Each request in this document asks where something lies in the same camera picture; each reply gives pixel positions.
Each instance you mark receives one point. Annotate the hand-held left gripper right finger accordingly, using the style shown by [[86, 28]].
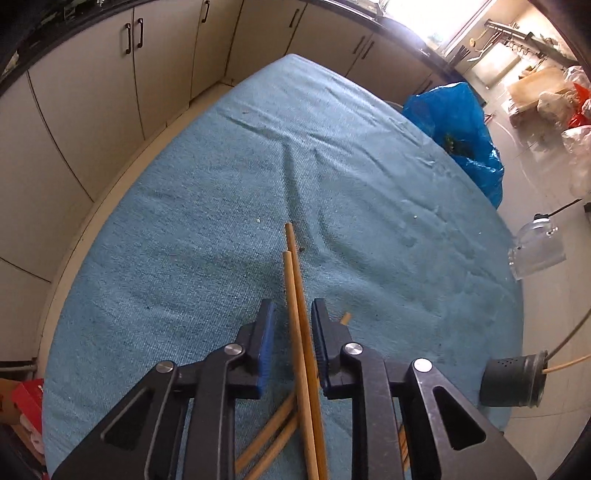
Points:
[[319, 341]]

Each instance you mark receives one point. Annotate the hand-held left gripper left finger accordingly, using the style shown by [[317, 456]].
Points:
[[265, 350]]

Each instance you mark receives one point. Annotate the grey perforated utensil holder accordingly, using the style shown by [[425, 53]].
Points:
[[508, 381]]

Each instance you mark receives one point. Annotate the dark wooden chopstick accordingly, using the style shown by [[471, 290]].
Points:
[[570, 336]]

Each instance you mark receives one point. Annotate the blue table cloth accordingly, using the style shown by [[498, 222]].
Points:
[[231, 207]]

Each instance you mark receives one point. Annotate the clear glass mug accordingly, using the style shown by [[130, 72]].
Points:
[[538, 251]]

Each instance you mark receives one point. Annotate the red cardboard box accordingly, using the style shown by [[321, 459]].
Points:
[[27, 401]]

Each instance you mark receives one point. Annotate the blue plastic bag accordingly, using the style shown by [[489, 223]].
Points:
[[452, 115]]

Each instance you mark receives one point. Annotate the cream kitchen cabinets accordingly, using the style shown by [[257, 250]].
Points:
[[92, 92]]

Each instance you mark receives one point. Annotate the clear plastic bag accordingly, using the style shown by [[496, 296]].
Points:
[[577, 157]]

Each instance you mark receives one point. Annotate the dark cup with chopsticks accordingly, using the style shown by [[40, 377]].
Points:
[[464, 53]]

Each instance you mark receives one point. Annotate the cutting board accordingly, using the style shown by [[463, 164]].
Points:
[[535, 87]]

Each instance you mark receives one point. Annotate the white plastic bag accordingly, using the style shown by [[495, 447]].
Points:
[[556, 106]]

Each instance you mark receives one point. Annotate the window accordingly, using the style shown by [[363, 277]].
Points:
[[434, 18]]

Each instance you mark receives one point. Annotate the red plastic bag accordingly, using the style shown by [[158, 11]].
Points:
[[581, 113]]

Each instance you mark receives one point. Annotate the black kitchen countertop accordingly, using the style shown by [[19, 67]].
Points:
[[27, 50]]

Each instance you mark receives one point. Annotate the metal wall rack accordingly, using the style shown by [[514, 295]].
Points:
[[508, 30]]

